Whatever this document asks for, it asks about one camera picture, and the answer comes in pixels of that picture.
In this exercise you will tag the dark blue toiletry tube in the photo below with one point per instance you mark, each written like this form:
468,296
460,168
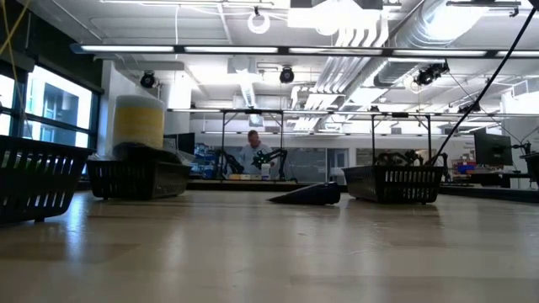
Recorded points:
311,194

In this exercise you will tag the person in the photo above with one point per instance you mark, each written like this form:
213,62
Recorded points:
252,153

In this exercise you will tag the black computer monitor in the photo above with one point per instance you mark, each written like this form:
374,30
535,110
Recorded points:
185,143
492,149

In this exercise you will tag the black slotted plastic basket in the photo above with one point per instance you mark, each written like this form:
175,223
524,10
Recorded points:
391,185
38,181
531,168
139,181

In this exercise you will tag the yellow canister with white lid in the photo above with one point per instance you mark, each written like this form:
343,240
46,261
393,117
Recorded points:
139,122

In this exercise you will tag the large window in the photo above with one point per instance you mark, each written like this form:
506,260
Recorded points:
59,105

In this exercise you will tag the black background rig frame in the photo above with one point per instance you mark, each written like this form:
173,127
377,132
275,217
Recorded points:
252,111
400,114

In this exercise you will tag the black overhead camera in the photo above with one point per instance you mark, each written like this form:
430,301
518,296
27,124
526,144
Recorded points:
287,76

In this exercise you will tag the black overhead frame bar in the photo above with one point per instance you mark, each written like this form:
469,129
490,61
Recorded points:
284,50

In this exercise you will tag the black ceiling camera cluster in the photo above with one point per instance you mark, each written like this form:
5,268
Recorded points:
429,75

